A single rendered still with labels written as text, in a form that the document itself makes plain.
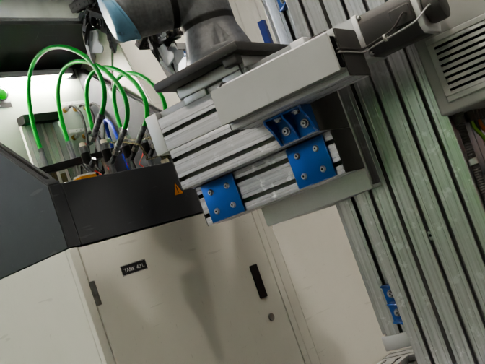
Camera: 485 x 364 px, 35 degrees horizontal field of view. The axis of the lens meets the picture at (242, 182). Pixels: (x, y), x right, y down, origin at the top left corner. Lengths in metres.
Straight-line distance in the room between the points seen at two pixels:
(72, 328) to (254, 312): 0.56
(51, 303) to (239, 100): 0.81
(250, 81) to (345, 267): 1.31
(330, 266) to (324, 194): 0.94
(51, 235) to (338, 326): 1.03
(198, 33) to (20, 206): 0.68
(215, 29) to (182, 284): 0.75
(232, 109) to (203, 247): 0.79
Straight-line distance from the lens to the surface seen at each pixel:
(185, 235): 2.13
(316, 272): 2.50
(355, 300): 2.63
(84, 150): 2.34
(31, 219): 1.99
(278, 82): 1.40
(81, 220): 1.94
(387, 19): 1.47
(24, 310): 2.11
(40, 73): 2.70
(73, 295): 1.92
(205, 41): 1.63
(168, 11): 1.66
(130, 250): 2.00
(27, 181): 1.98
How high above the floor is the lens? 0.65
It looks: 5 degrees up
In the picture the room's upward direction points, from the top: 19 degrees counter-clockwise
